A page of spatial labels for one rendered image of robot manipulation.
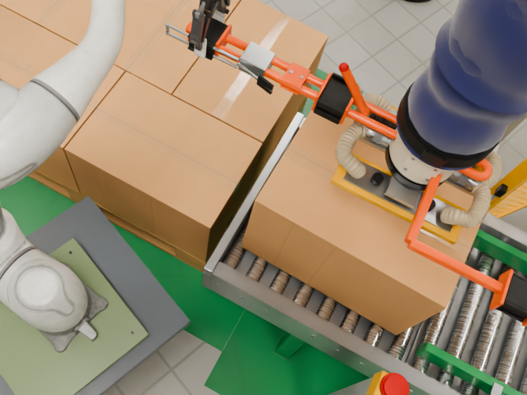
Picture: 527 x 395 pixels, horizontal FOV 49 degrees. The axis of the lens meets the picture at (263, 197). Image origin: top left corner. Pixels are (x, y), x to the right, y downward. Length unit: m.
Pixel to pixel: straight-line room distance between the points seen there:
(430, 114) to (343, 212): 0.53
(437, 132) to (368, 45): 2.08
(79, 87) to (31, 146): 0.13
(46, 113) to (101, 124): 1.21
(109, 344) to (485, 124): 1.11
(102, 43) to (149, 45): 1.33
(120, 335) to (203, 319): 0.84
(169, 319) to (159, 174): 0.60
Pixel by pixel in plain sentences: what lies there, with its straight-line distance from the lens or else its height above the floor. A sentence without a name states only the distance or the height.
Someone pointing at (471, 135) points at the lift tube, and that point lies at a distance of 1.21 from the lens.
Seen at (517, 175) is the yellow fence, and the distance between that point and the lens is 2.13.
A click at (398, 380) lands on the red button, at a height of 1.04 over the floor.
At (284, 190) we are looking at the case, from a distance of 1.64.
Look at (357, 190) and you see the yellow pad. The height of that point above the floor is 1.16.
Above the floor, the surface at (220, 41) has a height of 1.29.
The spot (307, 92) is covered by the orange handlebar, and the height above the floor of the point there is 1.28.
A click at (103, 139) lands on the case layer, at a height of 0.54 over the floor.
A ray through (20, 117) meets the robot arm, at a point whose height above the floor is 1.60.
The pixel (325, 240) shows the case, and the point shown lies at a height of 0.95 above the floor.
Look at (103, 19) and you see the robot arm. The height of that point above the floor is 1.60.
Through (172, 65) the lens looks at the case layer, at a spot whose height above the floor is 0.54.
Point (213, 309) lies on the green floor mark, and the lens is 2.48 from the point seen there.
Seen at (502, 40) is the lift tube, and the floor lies 1.74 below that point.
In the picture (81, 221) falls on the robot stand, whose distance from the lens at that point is 1.81.
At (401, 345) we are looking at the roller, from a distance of 2.02.
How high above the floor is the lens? 2.42
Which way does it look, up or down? 65 degrees down
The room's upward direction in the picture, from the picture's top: 18 degrees clockwise
